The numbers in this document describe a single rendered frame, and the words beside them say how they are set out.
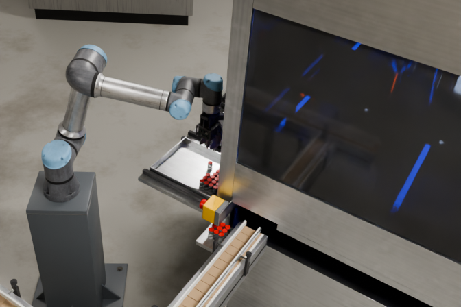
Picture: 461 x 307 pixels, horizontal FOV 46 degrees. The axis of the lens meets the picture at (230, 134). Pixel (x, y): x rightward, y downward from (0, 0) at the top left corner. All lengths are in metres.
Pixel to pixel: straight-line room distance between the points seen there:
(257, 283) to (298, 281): 0.21
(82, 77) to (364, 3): 1.05
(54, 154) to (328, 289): 1.19
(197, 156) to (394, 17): 1.28
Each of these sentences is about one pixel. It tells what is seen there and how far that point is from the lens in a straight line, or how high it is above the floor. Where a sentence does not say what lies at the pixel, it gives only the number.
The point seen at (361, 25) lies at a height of 1.85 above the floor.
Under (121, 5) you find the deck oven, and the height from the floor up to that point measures 0.20.
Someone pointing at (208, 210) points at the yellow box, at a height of 1.02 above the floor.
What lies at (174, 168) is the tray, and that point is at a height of 0.88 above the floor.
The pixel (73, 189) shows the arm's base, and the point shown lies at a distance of 2.40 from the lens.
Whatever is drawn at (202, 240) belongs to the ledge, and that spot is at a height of 0.88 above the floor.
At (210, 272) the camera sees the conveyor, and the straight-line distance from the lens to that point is 1.94.
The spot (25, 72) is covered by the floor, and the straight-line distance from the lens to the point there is 4.84.
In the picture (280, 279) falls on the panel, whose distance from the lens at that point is 2.20.
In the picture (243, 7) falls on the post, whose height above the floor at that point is 1.79.
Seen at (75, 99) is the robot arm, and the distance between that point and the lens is 2.25.
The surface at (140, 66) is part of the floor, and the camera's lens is 4.81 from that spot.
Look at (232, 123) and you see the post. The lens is 1.84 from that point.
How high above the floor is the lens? 2.46
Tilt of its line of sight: 37 degrees down
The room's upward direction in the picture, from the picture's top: 6 degrees clockwise
